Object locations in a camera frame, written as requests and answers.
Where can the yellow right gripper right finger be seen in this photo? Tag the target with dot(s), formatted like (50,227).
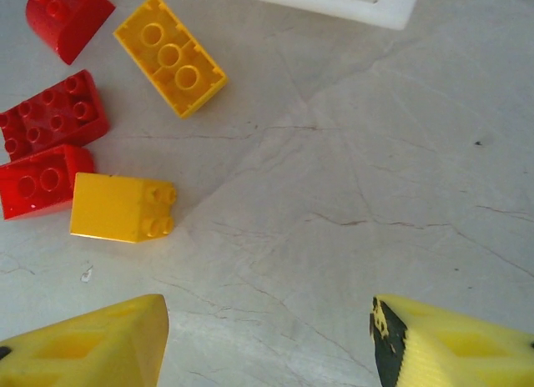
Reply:
(459,353)

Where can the yellow two-by-two lego brick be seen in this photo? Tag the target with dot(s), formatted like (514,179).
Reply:
(108,207)

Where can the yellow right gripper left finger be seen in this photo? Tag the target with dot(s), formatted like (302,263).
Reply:
(62,353)

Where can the white plastic bin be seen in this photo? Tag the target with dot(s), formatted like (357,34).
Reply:
(388,11)

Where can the red curved lego brick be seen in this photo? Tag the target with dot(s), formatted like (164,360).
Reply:
(62,24)
(37,187)

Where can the red two-by-four lego brick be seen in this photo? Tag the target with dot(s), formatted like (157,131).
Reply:
(50,116)

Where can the yellow two-by-four lego brick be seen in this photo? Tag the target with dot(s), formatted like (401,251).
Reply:
(171,57)

